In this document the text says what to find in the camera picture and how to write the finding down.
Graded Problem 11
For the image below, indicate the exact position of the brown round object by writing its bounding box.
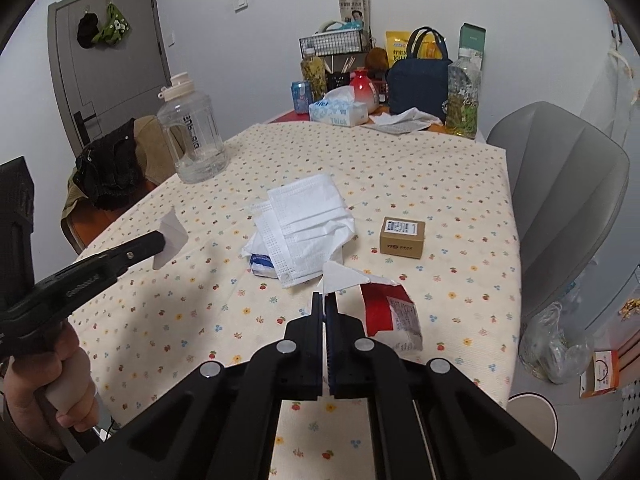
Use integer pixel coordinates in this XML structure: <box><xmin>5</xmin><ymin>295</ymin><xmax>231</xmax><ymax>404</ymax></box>
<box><xmin>364</xmin><ymin>47</ymin><xmax>390</xmax><ymax>72</ymax></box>

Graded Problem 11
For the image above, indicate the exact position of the orange white box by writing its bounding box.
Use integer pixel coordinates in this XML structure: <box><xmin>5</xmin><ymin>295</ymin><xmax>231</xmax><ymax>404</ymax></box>
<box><xmin>580</xmin><ymin>350</ymin><xmax>621</xmax><ymax>400</ymax></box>

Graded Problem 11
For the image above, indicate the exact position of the blue drink can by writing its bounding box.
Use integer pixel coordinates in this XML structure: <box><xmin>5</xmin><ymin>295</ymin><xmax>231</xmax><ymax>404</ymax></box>
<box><xmin>291</xmin><ymin>81</ymin><xmax>315</xmax><ymax>114</ymax></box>

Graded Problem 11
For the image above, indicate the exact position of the black hat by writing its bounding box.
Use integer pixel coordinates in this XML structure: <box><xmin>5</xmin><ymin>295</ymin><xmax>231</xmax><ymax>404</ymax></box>
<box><xmin>76</xmin><ymin>11</ymin><xmax>101</xmax><ymax>50</ymax></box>

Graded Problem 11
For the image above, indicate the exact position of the teal white object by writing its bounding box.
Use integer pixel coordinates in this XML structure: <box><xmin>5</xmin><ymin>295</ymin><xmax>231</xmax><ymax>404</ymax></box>
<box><xmin>320</xmin><ymin>19</ymin><xmax>369</xmax><ymax>35</ymax></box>

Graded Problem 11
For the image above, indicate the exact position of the large clear water jug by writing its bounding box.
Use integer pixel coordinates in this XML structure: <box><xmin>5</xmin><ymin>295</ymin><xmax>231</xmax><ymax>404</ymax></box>
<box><xmin>156</xmin><ymin>72</ymin><xmax>229</xmax><ymax>185</ymax></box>

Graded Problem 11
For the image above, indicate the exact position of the blue white packet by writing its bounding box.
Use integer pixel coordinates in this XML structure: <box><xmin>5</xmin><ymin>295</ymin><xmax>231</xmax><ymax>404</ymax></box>
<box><xmin>249</xmin><ymin>253</ymin><xmax>279</xmax><ymax>279</ymax></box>

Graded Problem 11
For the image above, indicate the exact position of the grey printed sheet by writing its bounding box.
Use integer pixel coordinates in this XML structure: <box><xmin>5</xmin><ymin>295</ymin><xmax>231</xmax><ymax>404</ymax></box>
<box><xmin>360</xmin><ymin>119</ymin><xmax>432</xmax><ymax>137</ymax></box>

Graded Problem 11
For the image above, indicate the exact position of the white napkin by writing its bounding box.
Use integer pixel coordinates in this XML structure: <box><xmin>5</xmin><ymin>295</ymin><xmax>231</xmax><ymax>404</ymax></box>
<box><xmin>370</xmin><ymin>106</ymin><xmax>445</xmax><ymax>129</ymax></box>

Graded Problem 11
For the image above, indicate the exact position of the person's left hand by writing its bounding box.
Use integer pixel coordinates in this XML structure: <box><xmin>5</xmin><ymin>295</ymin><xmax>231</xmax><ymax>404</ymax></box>
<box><xmin>5</xmin><ymin>320</ymin><xmax>101</xmax><ymax>454</ymax></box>

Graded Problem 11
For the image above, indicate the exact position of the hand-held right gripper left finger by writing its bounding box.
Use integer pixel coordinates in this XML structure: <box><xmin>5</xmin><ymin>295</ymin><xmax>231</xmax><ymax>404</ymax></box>
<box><xmin>60</xmin><ymin>292</ymin><xmax>326</xmax><ymax>480</ymax></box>

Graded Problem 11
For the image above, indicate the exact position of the red white bottle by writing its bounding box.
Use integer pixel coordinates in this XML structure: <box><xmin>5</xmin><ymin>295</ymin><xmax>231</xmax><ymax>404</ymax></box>
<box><xmin>348</xmin><ymin>69</ymin><xmax>381</xmax><ymax>114</ymax></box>

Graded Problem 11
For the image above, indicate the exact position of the white face mask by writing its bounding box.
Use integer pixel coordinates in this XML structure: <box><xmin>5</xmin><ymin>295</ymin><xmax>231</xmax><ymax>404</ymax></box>
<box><xmin>241</xmin><ymin>205</ymin><xmax>357</xmax><ymax>290</ymax></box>
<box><xmin>266</xmin><ymin>174</ymin><xmax>351</xmax><ymax>241</ymax></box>

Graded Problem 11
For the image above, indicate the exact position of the white round stool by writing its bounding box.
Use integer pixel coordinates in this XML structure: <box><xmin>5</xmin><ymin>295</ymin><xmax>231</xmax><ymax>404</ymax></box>
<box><xmin>506</xmin><ymin>392</ymin><xmax>559</xmax><ymax>452</ymax></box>

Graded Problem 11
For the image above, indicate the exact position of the black garment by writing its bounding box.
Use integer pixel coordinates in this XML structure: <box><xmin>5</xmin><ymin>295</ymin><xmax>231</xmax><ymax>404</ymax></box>
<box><xmin>75</xmin><ymin>118</ymin><xmax>146</xmax><ymax>211</ymax></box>

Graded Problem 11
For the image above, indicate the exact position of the white cap tea bottle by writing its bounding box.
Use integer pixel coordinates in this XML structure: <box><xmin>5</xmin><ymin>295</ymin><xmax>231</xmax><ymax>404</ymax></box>
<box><xmin>445</xmin><ymin>48</ymin><xmax>484</xmax><ymax>140</ymax></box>

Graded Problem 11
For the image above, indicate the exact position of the brown chair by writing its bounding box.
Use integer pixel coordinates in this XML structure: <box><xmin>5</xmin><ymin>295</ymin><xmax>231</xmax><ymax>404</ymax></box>
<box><xmin>60</xmin><ymin>115</ymin><xmax>174</xmax><ymax>257</ymax></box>

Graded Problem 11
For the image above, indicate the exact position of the black perforated utensil holder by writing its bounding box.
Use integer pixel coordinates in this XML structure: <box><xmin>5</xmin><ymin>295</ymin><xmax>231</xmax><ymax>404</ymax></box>
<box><xmin>326</xmin><ymin>71</ymin><xmax>351</xmax><ymax>96</ymax></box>

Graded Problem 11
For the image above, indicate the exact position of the small cardboard box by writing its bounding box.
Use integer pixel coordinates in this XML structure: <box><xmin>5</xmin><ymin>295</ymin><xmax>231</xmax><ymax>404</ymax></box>
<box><xmin>378</xmin><ymin>217</ymin><xmax>428</xmax><ymax>260</ymax></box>

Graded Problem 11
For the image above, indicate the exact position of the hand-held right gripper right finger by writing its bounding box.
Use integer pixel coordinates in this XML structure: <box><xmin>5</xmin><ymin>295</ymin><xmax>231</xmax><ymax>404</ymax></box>
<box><xmin>326</xmin><ymin>292</ymin><xmax>582</xmax><ymax>480</ymax></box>

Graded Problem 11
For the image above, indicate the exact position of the red white wrapper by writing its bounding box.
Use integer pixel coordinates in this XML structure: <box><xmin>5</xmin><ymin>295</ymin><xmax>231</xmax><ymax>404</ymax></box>
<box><xmin>321</xmin><ymin>261</ymin><xmax>426</xmax><ymax>355</ymax></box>

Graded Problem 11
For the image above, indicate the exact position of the red table mat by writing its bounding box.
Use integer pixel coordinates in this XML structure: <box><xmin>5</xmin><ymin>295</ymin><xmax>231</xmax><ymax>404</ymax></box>
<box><xmin>266</xmin><ymin>108</ymin><xmax>312</xmax><ymax>124</ymax></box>

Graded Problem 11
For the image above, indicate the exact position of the green carton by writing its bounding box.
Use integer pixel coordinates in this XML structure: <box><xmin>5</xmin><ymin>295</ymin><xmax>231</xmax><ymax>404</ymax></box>
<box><xmin>458</xmin><ymin>23</ymin><xmax>487</xmax><ymax>74</ymax></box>

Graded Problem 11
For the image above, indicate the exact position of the grey door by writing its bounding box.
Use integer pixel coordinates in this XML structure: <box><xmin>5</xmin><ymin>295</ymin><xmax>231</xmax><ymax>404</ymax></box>
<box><xmin>48</xmin><ymin>0</ymin><xmax>174</xmax><ymax>161</ymax></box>

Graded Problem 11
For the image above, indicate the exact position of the black wire basket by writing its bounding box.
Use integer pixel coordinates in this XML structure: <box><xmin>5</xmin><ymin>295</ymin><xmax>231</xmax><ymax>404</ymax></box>
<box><xmin>299</xmin><ymin>29</ymin><xmax>374</xmax><ymax>57</ymax></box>

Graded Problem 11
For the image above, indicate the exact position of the floral print tablecloth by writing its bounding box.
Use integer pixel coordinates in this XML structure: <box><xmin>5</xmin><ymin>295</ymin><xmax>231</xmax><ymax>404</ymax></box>
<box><xmin>67</xmin><ymin>121</ymin><xmax>524</xmax><ymax>480</ymax></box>

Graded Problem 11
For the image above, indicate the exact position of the blue white tissue box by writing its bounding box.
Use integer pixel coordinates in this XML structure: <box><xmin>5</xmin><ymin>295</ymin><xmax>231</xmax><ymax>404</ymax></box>
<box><xmin>308</xmin><ymin>86</ymin><xmax>370</xmax><ymax>128</ymax></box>

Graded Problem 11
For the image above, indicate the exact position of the wooden chopsticks bundle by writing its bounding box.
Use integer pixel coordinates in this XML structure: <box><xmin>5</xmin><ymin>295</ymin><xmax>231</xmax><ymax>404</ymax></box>
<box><xmin>324</xmin><ymin>56</ymin><xmax>359</xmax><ymax>76</ymax></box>

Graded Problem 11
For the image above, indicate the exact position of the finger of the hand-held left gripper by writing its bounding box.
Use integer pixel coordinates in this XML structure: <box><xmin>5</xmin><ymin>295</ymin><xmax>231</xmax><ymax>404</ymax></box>
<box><xmin>75</xmin><ymin>230</ymin><xmax>167</xmax><ymax>287</ymax></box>

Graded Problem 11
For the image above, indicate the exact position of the navy lunch bag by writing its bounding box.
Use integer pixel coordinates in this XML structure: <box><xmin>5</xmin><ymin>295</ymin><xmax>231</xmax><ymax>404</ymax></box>
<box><xmin>386</xmin><ymin>26</ymin><xmax>454</xmax><ymax>124</ymax></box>

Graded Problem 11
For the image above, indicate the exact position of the person's left forearm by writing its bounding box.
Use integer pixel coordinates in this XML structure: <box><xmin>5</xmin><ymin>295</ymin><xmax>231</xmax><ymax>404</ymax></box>
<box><xmin>0</xmin><ymin>390</ymin><xmax>76</xmax><ymax>468</ymax></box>

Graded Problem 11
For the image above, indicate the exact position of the white paper scrap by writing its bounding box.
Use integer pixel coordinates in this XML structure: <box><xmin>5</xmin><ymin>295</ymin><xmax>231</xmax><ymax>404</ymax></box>
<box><xmin>152</xmin><ymin>208</ymin><xmax>190</xmax><ymax>270</ymax></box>

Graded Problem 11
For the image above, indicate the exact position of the clear plastic bag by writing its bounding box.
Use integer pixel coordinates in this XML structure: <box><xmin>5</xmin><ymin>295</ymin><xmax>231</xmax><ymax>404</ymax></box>
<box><xmin>519</xmin><ymin>302</ymin><xmax>596</xmax><ymax>386</ymax></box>

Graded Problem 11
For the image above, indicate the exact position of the grey chair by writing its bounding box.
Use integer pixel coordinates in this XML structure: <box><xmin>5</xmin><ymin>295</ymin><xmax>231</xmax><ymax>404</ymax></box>
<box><xmin>486</xmin><ymin>101</ymin><xmax>631</xmax><ymax>322</ymax></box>

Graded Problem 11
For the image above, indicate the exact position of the yellow snack pouch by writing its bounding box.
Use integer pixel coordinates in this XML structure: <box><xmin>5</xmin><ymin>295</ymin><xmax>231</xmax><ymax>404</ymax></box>
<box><xmin>385</xmin><ymin>30</ymin><xmax>441</xmax><ymax>69</ymax></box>

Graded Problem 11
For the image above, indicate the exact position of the green hat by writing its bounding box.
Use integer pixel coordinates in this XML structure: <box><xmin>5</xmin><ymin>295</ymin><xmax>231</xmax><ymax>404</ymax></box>
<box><xmin>91</xmin><ymin>2</ymin><xmax>132</xmax><ymax>46</ymax></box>

